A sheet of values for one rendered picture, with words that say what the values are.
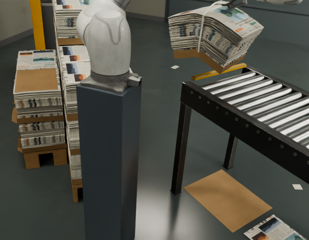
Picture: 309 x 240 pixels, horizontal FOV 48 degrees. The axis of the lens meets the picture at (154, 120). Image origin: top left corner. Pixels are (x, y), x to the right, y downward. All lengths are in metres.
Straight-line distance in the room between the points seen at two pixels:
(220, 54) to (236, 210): 1.04
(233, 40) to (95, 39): 0.72
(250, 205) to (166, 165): 0.66
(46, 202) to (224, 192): 1.16
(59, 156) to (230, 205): 1.22
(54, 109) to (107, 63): 1.09
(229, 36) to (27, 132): 1.44
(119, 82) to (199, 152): 1.52
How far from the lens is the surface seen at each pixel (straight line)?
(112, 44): 1.28
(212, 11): 1.87
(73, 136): 1.98
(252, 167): 2.72
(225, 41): 1.75
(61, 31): 2.31
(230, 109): 1.71
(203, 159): 2.69
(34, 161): 2.56
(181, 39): 1.87
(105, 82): 1.34
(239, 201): 2.40
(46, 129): 2.42
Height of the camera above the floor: 1.60
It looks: 31 degrees down
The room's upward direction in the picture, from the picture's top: 4 degrees clockwise
